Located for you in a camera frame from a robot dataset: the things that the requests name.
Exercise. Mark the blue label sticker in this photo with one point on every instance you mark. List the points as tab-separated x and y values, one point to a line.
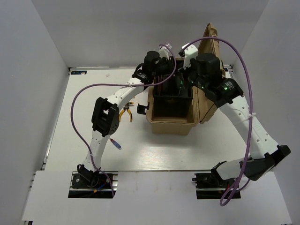
78	72

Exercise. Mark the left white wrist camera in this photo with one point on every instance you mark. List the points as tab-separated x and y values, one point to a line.
165	50

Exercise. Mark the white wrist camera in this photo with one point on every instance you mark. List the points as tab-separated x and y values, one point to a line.
165	50
189	53

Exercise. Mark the tan plastic toolbox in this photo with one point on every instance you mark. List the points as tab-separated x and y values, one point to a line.
176	117

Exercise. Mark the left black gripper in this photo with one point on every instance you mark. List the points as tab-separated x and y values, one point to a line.
169	63

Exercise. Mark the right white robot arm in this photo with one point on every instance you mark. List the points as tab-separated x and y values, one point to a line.
264	153

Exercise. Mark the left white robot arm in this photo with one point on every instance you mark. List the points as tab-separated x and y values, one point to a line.
105	117

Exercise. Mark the green black screwdriver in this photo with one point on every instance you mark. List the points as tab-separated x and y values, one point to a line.
181	85

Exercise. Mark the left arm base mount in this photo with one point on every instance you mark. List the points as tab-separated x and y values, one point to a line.
88	184

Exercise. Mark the black toolbox inner tray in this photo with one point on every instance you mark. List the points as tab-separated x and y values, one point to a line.
170	88

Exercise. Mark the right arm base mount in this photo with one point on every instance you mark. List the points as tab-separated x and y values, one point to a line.
209	188

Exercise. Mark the red blue screwdriver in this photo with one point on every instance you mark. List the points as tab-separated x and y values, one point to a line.
117	145

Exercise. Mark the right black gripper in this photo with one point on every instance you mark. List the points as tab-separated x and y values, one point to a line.
193	64

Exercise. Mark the long brown hex key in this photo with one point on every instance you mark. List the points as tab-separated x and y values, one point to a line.
159	80

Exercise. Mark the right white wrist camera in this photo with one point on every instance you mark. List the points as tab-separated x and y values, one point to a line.
189	53

